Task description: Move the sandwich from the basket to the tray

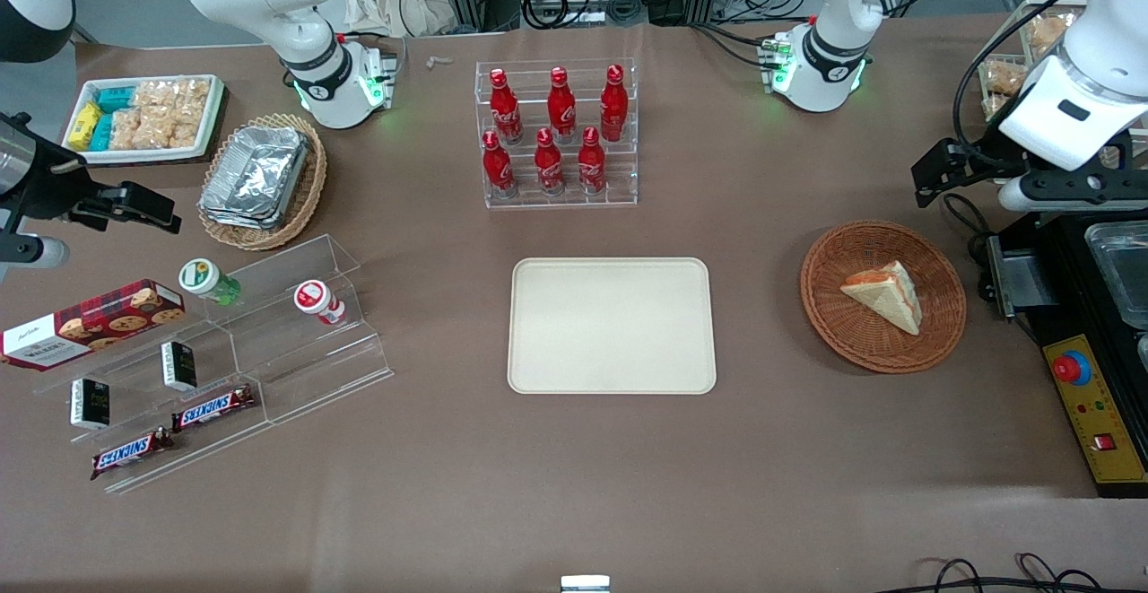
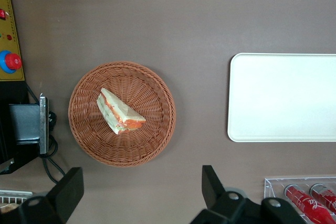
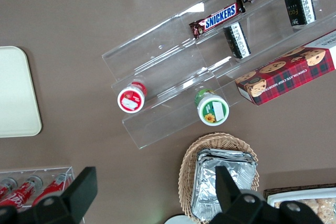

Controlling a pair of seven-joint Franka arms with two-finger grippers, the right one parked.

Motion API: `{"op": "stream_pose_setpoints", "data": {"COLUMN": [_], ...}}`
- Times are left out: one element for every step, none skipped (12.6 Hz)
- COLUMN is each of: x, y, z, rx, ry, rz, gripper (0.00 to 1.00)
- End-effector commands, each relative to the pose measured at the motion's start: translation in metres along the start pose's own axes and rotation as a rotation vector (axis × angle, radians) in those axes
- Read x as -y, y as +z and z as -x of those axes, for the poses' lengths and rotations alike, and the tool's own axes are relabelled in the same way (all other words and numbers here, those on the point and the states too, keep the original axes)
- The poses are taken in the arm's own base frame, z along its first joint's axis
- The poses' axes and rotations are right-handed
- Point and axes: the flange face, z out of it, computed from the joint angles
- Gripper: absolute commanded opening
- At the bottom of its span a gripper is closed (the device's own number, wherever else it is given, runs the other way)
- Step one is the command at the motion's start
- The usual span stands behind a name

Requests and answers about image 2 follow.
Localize red emergency stop button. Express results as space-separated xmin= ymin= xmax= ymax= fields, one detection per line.
xmin=0 ymin=50 xmax=23 ymax=74

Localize black machine with yellow panel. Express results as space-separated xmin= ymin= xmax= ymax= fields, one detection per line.
xmin=0 ymin=0 xmax=57 ymax=175

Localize clear acrylic bottle rack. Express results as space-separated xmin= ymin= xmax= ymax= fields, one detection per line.
xmin=264 ymin=176 xmax=336 ymax=224

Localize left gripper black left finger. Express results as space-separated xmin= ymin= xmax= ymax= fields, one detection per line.
xmin=15 ymin=167 xmax=85 ymax=224

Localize round brown wicker basket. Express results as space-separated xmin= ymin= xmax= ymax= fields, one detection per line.
xmin=68 ymin=61 xmax=176 ymax=168

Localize grey metal bracket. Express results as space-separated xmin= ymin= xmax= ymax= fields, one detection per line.
xmin=9 ymin=95 xmax=50 ymax=155

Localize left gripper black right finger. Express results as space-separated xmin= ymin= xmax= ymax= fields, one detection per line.
xmin=188 ymin=165 xmax=308 ymax=224

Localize fried bread piece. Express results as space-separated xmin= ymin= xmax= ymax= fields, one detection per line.
xmin=0 ymin=202 xmax=20 ymax=214

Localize red cola bottle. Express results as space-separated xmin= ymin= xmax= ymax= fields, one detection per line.
xmin=309 ymin=183 xmax=336 ymax=215
xmin=285 ymin=184 xmax=333 ymax=224

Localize beige rectangular tray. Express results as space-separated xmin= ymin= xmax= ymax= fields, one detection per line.
xmin=227 ymin=52 xmax=336 ymax=143

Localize white wire rack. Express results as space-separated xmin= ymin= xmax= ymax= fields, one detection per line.
xmin=0 ymin=189 xmax=34 ymax=205

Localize triangular sandwich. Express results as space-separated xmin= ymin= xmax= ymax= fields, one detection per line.
xmin=96 ymin=88 xmax=146 ymax=134

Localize black machine cable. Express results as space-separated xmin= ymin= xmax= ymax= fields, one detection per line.
xmin=26 ymin=84 xmax=66 ymax=184

